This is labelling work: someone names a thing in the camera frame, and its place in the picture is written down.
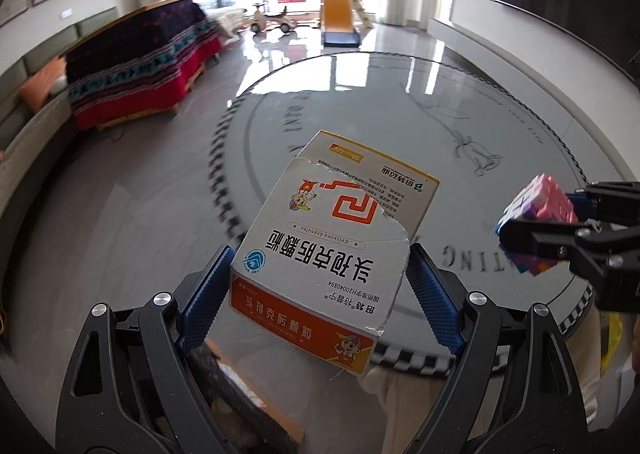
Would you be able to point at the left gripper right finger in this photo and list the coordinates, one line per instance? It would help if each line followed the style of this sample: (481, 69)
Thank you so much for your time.
(512, 387)

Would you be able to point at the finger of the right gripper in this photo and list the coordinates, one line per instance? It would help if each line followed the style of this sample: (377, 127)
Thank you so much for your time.
(608, 201)
(608, 260)

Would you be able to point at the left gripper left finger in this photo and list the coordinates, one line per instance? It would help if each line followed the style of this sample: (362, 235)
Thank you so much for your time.
(128, 387)

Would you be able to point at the colourful puzzle cube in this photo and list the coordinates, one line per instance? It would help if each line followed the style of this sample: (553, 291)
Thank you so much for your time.
(541, 200)

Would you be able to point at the orange white medicine box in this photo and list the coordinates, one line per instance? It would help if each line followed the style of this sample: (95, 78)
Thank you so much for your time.
(322, 263)

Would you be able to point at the yellow sponge brush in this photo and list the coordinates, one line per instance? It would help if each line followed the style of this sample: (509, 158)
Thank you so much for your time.
(611, 327)

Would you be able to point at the brown cardboard box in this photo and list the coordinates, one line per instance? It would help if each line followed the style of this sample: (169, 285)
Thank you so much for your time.
(248, 420)

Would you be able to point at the green sofa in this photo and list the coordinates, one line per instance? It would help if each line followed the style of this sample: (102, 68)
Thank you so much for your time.
(32, 115)

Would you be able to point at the orange cushion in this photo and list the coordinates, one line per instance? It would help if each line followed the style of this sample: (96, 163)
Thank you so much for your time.
(44, 85)

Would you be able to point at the red patterned blanket bed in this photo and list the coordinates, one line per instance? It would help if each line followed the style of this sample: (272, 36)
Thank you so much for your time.
(142, 62)

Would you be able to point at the orange children slide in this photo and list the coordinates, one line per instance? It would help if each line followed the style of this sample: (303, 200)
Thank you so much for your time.
(342, 23)

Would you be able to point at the white ride-on toy car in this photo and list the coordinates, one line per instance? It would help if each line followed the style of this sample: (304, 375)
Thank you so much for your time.
(262, 21)

